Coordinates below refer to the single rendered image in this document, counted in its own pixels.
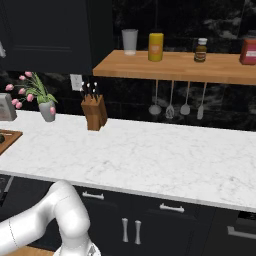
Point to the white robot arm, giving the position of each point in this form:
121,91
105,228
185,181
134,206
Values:
63,213

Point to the wooden cutting board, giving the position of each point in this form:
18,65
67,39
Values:
7,139

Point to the dark green cucumber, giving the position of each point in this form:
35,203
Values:
1,138

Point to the hanging metal ladle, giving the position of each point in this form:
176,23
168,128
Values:
155,108

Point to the wooden knife block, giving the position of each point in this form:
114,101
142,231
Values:
94,113

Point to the hanging metal whisk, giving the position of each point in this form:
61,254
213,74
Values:
170,111

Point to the hanging metal spoon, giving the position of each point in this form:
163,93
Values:
185,108

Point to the hanging metal spatula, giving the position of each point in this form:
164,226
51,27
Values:
200,111

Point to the dark drawer front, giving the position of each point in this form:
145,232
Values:
173,211
100,198

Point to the yellow canister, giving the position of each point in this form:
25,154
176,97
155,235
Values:
155,46

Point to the clear glass cup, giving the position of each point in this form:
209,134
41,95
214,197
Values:
129,41

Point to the pink tulips in grey vase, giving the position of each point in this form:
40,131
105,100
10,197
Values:
41,98

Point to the dark cabinet door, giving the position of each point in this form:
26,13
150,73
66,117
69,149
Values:
23,196
110,230
166,238

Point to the brown bottle with white cap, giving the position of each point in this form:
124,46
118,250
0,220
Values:
200,50

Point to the grey toaster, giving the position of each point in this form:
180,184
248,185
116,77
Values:
6,107

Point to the dark upper cabinet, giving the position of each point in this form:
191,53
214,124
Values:
46,33

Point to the red box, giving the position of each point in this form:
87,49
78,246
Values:
248,51

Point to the black dishwasher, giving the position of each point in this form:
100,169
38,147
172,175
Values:
233,236

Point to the white wall outlet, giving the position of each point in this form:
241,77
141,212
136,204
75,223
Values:
76,82

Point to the wooden wall shelf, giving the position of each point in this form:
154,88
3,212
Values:
176,66

